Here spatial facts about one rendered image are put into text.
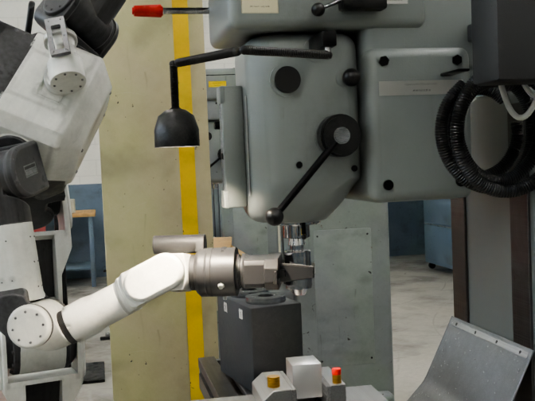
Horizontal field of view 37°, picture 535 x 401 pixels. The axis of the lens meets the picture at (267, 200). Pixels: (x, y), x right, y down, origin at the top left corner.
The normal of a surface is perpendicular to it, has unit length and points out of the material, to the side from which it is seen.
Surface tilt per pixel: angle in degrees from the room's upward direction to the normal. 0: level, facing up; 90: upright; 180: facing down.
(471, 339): 63
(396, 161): 90
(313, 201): 117
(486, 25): 90
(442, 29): 90
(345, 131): 90
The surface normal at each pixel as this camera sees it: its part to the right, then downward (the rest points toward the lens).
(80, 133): 0.88, -0.10
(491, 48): -0.98, 0.05
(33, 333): -0.04, -0.03
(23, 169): 0.96, -0.17
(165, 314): 0.21, 0.04
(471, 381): -0.89, -0.41
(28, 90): 0.33, -0.51
